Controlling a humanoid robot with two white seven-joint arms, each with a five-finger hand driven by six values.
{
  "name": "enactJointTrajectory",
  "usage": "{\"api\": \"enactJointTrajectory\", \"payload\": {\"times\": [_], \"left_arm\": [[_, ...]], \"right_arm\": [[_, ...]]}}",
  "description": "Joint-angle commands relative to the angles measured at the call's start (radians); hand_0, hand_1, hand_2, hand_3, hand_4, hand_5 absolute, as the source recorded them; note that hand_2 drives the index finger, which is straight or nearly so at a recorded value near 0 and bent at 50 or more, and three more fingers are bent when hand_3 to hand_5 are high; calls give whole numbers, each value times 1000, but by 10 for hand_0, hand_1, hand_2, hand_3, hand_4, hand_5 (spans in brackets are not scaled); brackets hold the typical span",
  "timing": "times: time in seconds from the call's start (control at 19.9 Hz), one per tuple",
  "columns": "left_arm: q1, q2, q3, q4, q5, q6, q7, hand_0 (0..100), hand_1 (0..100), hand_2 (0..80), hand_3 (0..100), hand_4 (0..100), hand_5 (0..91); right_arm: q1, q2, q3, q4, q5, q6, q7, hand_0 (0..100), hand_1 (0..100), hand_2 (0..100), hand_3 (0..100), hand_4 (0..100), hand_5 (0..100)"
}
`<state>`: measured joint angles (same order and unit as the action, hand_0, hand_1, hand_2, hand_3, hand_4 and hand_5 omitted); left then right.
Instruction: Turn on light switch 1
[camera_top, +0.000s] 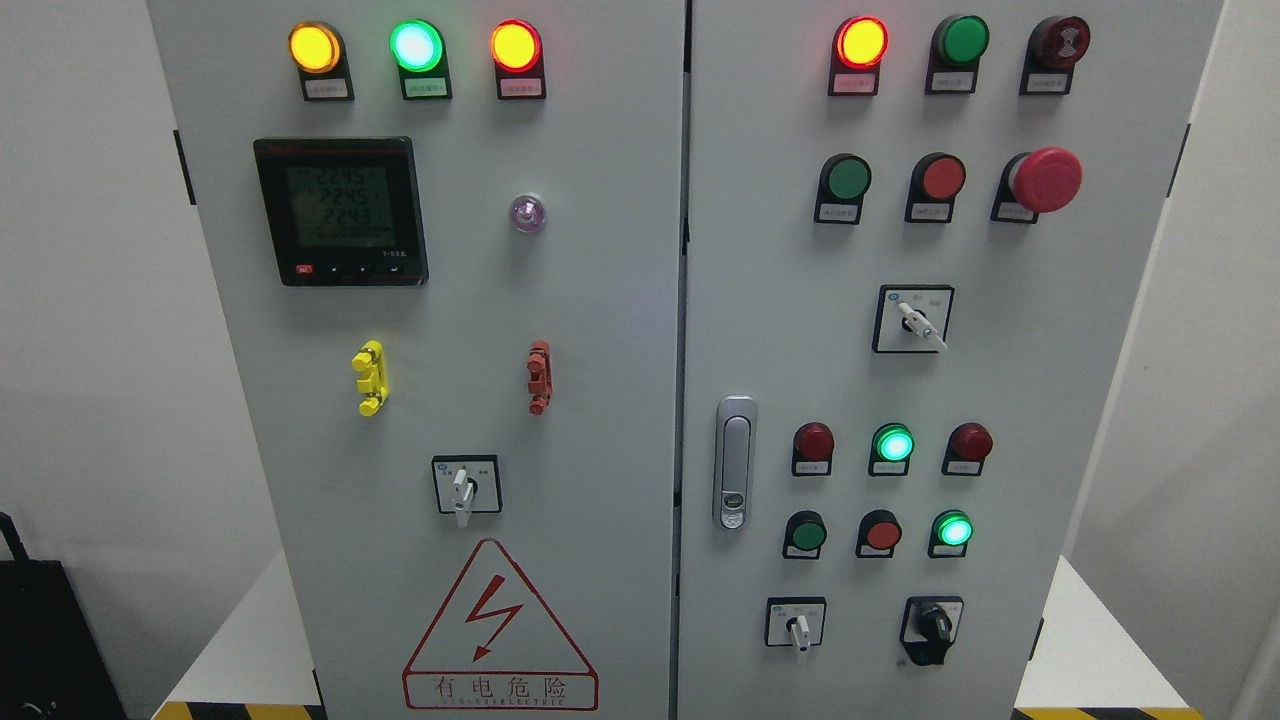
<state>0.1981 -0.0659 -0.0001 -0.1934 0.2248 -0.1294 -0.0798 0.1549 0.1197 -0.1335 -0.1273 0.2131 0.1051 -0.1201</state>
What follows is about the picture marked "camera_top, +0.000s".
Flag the grey electrical cabinet door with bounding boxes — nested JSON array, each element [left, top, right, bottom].
[[677, 1, 1222, 719], [148, 1, 686, 719]]

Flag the black bag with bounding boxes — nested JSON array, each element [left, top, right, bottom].
[[1, 512, 125, 719]]

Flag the red terminal connector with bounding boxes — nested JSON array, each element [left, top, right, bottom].
[[526, 340, 554, 416]]

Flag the yellow terminal connector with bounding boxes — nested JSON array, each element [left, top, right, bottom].
[[349, 340, 390, 416]]

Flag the dark red indicator lower right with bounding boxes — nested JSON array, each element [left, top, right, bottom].
[[941, 421, 995, 477]]

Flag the yellow indicator light top left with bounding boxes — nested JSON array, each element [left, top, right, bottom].
[[288, 20, 355, 102]]

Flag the dark red indicator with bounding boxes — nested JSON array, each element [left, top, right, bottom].
[[791, 421, 835, 477], [941, 421, 995, 477]]

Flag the dark red indicator lower left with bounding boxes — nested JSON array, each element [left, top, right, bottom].
[[791, 421, 835, 477]]

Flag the grey electrical cabinet right door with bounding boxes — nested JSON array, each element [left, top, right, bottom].
[[677, 1, 1222, 719]]

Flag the white rotary switch right upper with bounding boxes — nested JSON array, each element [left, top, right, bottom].
[[872, 284, 955, 354]]

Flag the red mushroom emergency stop button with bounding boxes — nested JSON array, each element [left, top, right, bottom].
[[989, 146, 1083, 224]]

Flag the green lit indicator light top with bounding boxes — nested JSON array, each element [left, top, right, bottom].
[[389, 18, 453, 101]]

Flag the white rotary switch right lower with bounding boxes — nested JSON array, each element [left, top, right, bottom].
[[764, 596, 827, 659]]

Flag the silver door lock handle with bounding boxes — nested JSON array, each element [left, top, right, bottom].
[[712, 395, 758, 530]]

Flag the green lit indicator middle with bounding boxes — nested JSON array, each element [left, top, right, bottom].
[[867, 421, 915, 477]]

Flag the white rotary switch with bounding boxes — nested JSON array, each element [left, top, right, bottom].
[[872, 284, 955, 354], [764, 596, 827, 659]]

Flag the red push button upper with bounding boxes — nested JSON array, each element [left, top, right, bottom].
[[904, 152, 966, 224]]

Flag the red push button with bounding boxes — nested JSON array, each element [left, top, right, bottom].
[[904, 152, 966, 224], [855, 509, 902, 559]]

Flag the black digital power meter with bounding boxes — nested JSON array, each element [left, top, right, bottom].
[[253, 136, 429, 287]]

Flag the red push button lower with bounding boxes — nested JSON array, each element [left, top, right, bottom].
[[855, 509, 902, 559]]

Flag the grey electrical cabinet left door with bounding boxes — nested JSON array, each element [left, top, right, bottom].
[[148, 1, 686, 719]]

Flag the red electrical hazard warning sticker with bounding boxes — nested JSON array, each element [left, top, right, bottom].
[[402, 538, 600, 712]]

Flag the red lit indicator light right door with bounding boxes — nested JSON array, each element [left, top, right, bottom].
[[827, 15, 890, 97]]

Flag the green push button upper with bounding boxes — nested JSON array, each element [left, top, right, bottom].
[[813, 152, 872, 225]]

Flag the green unlit indicator top right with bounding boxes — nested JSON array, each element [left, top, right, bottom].
[[925, 14, 991, 95]]

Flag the green lit push button lower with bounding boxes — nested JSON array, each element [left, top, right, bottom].
[[927, 509, 974, 559]]

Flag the dark red buzzer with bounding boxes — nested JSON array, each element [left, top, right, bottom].
[[1019, 15, 1091, 96]]

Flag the small purple clear lamp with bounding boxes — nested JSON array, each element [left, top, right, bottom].
[[509, 192, 547, 234]]

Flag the white rotary selector switch door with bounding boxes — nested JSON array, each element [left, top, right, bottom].
[[430, 454, 504, 528]]

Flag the red-rimmed lit indicator light left door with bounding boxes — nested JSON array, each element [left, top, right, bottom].
[[489, 18, 547, 100]]

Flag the black rotary knob switch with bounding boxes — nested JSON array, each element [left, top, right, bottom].
[[899, 596, 965, 667]]

